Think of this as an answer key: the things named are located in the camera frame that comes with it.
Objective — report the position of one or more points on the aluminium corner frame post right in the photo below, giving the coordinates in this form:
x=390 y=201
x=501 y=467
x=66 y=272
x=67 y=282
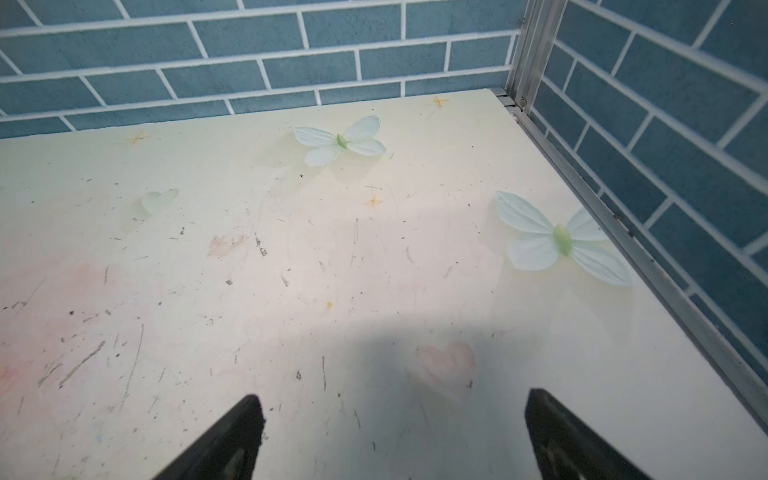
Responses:
x=535 y=41

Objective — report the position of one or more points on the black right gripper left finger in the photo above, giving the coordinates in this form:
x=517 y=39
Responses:
x=227 y=450

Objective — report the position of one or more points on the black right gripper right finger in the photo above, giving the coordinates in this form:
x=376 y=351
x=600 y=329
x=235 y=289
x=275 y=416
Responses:
x=567 y=448

